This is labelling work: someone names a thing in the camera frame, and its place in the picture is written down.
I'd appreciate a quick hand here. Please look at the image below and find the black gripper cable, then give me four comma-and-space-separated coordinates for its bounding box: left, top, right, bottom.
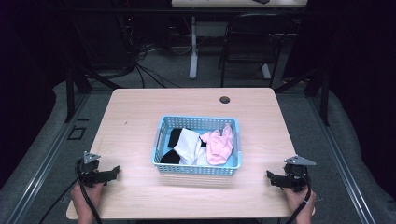
37, 158, 104, 224
284, 174, 313, 224

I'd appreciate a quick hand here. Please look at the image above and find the bundle of floor cables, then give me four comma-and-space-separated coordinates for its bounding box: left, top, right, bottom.
116, 15, 194, 90

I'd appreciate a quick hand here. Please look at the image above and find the black metal frame stand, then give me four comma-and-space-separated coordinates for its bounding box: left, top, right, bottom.
64, 60, 124, 124
274, 66, 332, 128

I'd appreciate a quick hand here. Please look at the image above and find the black folding chair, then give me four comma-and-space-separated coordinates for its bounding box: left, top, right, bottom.
218, 12, 296, 89

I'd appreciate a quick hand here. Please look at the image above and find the person's left hand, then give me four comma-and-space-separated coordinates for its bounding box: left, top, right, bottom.
70, 181, 106, 217

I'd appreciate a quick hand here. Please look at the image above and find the person's right hand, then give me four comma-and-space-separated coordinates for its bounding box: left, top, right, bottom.
282, 185, 318, 218

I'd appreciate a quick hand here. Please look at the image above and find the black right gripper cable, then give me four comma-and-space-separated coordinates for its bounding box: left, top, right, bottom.
284, 174, 313, 224

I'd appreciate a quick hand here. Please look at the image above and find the black sock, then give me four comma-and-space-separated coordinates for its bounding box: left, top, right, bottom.
167, 127, 184, 149
159, 147, 182, 165

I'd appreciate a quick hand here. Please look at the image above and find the white sock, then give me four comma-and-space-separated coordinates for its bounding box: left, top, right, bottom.
173, 127, 203, 166
196, 146, 211, 167

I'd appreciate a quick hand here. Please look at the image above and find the white background desk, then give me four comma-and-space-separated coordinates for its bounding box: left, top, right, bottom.
170, 0, 309, 81

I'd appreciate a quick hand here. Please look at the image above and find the aluminium floor rail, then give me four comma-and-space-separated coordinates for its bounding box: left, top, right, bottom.
306, 94, 377, 224
4, 92, 92, 224

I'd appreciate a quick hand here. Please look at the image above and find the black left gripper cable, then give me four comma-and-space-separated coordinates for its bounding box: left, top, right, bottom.
37, 158, 104, 224

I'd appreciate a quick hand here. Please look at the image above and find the light blue plastic basket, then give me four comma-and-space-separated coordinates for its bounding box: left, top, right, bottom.
150, 115, 243, 177

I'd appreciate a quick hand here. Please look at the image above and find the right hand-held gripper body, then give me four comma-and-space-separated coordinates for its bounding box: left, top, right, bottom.
281, 155, 318, 193

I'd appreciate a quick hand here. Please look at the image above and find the pink sock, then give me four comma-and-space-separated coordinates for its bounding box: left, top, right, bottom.
199, 123, 234, 166

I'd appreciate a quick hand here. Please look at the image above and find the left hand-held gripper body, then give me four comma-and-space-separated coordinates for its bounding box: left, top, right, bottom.
75, 151, 105, 189

